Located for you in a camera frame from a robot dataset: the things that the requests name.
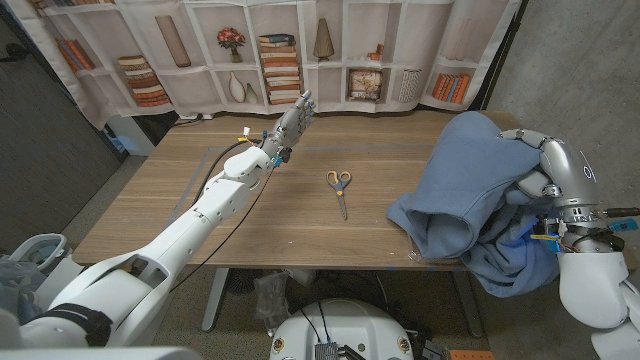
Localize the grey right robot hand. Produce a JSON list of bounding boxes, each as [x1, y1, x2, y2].
[[497, 128, 601, 226]]

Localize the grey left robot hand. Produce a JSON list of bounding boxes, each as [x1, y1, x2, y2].
[[260, 89, 316, 160]]

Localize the blue hoodie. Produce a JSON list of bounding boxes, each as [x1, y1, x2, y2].
[[385, 110, 561, 300]]

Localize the printed bookshelf backdrop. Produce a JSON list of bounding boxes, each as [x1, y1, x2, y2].
[[4, 0, 524, 130]]

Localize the black backdrop stand pole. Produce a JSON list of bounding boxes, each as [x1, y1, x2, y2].
[[469, 0, 530, 111]]

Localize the white box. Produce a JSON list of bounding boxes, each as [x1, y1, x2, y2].
[[105, 114, 156, 157]]

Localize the grey metal table leg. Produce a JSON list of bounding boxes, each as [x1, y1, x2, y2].
[[452, 269, 485, 339], [201, 268, 230, 333]]

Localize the clear plastic bag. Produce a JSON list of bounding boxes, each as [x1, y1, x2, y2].
[[253, 272, 291, 321]]

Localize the orange box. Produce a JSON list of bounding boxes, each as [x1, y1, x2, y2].
[[449, 349, 496, 360]]

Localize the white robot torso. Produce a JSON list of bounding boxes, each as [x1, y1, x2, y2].
[[269, 298, 415, 360]]

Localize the dark perforated metal partition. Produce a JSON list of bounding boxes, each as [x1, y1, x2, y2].
[[0, 9, 124, 254]]

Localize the white grey plastic bin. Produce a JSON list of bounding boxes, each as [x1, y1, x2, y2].
[[8, 232, 69, 276]]

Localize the person in blue jeans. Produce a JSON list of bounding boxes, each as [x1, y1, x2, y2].
[[0, 254, 46, 326]]

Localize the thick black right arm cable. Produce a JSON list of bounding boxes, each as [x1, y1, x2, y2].
[[597, 206, 640, 219]]

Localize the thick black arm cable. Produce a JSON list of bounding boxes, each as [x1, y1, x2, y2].
[[192, 138, 264, 206], [597, 206, 640, 219]]

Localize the yellow grey handled scissors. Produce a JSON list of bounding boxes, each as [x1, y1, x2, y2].
[[326, 170, 353, 221]]

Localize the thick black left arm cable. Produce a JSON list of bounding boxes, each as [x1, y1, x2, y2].
[[192, 138, 264, 206]]

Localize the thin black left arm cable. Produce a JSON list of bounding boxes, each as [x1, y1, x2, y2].
[[168, 167, 275, 294]]

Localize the black door handle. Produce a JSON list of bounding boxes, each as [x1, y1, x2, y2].
[[0, 42, 31, 64]]

